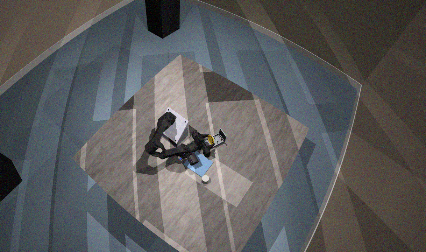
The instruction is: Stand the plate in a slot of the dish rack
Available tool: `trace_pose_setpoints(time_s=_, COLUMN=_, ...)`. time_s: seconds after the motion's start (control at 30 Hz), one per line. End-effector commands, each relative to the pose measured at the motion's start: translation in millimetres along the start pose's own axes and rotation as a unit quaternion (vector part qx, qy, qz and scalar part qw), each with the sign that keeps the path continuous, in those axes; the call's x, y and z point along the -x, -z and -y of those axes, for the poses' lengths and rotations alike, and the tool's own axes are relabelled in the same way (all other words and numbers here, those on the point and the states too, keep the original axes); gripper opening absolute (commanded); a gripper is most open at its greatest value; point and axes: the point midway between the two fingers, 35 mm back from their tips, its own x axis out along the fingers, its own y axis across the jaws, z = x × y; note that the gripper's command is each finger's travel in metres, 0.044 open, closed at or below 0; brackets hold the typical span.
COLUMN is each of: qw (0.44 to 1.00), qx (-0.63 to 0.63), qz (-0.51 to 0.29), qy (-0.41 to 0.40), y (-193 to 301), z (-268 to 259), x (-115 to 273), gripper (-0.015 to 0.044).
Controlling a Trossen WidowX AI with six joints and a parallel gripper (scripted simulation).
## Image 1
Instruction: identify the yellow round plate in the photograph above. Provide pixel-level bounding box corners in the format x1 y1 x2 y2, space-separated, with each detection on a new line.
208 135 214 145

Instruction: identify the light blue square mat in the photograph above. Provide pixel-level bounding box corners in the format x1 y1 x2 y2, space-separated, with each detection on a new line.
184 151 213 177

